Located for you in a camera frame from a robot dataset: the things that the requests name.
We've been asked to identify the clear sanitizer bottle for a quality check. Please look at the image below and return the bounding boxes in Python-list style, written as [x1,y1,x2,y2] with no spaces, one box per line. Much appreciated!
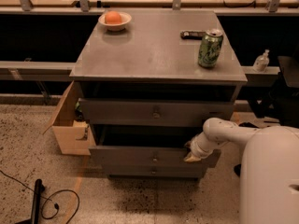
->
[252,49,269,72]

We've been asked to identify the grey top drawer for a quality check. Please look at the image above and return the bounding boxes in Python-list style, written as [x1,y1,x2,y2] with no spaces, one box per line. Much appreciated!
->
[78,98,234,127]

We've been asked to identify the black remote control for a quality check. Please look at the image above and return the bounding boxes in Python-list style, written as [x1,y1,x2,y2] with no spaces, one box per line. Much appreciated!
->
[180,31,205,40]

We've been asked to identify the grey drawer cabinet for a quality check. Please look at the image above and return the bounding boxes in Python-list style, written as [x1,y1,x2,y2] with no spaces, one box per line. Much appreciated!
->
[68,8,249,182]

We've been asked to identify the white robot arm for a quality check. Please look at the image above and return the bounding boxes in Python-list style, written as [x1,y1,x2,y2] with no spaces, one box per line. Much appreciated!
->
[184,118,299,224]

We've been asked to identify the orange fruit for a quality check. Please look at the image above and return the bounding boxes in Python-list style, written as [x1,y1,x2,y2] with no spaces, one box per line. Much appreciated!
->
[105,11,122,25]

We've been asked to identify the white bowl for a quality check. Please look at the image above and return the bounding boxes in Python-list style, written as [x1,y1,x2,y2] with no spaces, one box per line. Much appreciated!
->
[98,11,132,32]

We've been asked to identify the black office chair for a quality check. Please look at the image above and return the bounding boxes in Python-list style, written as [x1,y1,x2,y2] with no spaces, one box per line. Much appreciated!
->
[233,55,299,177]

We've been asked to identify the black stand leg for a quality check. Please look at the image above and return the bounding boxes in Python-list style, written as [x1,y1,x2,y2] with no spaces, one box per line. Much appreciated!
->
[16,179,45,224]

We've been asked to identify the cardboard box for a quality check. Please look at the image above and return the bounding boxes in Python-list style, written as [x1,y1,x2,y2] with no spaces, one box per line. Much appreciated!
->
[43,82,95,156]

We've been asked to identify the green soda can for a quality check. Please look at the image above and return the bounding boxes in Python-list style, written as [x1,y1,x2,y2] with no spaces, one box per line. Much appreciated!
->
[198,29,223,68]

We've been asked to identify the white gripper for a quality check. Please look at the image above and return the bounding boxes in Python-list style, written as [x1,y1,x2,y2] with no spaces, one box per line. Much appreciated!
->
[183,133,225,162]

